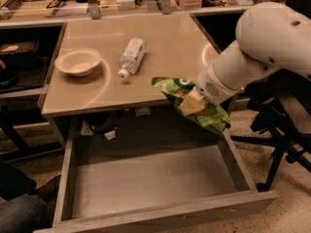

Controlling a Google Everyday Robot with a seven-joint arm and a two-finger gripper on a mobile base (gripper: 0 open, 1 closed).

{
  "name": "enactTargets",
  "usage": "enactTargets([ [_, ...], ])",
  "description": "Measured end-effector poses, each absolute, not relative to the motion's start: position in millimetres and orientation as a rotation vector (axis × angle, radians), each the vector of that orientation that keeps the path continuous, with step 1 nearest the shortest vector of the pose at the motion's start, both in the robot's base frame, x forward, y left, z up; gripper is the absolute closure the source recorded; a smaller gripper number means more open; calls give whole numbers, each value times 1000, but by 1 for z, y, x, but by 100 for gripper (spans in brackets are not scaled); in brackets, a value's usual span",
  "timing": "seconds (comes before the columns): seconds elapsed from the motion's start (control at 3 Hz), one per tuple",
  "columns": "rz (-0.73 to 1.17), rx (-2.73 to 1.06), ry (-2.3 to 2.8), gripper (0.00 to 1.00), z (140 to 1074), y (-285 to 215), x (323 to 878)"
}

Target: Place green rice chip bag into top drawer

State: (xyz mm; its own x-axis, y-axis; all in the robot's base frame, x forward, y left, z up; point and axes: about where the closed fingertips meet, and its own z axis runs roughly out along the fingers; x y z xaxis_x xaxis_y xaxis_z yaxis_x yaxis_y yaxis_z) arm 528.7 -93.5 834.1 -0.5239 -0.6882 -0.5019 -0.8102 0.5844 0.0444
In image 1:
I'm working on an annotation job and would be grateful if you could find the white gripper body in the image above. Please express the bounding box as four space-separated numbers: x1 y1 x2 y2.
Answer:
196 63 244 104

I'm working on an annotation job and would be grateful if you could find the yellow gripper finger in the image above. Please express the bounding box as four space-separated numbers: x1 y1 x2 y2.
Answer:
178 97 206 116
190 89 205 102

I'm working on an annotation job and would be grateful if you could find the green rice chip bag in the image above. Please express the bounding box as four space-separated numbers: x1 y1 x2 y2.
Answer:
152 77 229 134

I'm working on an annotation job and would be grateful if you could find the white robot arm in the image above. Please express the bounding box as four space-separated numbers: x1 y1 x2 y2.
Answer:
179 2 311 116

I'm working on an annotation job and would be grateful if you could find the open grey wooden drawer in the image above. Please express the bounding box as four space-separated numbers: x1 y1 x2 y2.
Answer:
33 109 279 233

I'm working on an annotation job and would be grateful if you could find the black office chair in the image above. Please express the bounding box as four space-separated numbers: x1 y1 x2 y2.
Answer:
230 0 311 192

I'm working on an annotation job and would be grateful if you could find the clear plastic water bottle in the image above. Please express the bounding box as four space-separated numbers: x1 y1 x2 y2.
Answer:
118 38 146 80

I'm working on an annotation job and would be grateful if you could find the wooden cabinet table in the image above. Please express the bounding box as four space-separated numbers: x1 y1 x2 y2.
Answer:
42 14 230 149

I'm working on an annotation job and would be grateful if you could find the white bowl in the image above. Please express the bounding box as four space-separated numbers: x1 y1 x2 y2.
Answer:
54 48 101 78

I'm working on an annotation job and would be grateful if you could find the brown shoe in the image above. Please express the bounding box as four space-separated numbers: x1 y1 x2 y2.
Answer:
36 176 61 202

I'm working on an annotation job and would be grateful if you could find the person leg in jeans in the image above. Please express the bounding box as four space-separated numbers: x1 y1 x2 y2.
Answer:
0 160 53 233

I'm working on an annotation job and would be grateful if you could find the metal coil stand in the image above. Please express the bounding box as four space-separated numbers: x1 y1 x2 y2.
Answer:
0 0 22 20

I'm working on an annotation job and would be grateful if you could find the black cable with white plug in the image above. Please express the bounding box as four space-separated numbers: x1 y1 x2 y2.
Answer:
85 111 124 141

